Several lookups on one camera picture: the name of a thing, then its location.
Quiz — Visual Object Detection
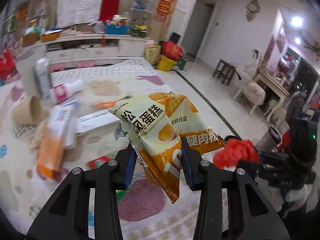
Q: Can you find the orange white carton box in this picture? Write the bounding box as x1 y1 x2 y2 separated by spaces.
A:
37 100 80 179

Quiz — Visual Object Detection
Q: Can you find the orange plastic snack wrapper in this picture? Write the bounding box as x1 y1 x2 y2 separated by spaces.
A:
93 95 132 109

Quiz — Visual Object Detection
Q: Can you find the yellow orange cake snack bag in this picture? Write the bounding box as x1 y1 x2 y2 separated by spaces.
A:
108 93 225 203

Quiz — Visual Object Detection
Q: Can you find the white gloved right hand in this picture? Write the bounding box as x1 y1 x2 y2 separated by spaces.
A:
255 174 319 217

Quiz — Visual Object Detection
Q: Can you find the red pompom fabric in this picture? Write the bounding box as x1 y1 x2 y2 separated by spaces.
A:
213 139 261 169

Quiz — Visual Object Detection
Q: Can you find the white side table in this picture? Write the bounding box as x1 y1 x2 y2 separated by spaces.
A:
254 70 289 122

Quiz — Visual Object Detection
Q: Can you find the white ornate chair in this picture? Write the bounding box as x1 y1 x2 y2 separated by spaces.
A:
233 63 266 115

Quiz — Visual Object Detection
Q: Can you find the long white flat box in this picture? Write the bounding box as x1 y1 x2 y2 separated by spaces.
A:
76 109 120 135

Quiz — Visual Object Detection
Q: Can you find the brown paper cup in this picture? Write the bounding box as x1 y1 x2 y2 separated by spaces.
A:
11 96 44 126

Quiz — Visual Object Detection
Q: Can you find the dark wooden stool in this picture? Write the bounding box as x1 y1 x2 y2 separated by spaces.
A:
213 59 236 85

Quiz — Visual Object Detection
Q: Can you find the white pink bottle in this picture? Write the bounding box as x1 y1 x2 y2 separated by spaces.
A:
49 79 84 104

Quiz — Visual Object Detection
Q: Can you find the tall white milk carton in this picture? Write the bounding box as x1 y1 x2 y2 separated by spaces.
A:
35 57 52 100

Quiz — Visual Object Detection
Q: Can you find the green crate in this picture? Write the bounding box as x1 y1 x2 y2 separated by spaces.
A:
176 58 187 70

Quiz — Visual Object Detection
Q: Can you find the red plastic bag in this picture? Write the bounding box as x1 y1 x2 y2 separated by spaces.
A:
0 49 15 81

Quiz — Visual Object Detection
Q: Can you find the white tv cabinet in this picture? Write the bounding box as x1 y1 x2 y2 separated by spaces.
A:
16 34 150 97

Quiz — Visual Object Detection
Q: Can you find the red fabric bag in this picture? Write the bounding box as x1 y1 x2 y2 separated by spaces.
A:
162 41 184 61

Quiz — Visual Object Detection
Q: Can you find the cardboard box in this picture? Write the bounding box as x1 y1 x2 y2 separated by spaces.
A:
144 44 161 65

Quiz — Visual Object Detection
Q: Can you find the blue storage bin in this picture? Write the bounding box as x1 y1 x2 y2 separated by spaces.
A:
105 24 127 35

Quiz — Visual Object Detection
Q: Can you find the white textured cloth cover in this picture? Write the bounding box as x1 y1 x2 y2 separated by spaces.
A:
56 0 103 28

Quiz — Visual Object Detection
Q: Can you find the ornate wall clock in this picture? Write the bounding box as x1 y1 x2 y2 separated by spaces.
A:
246 0 261 22

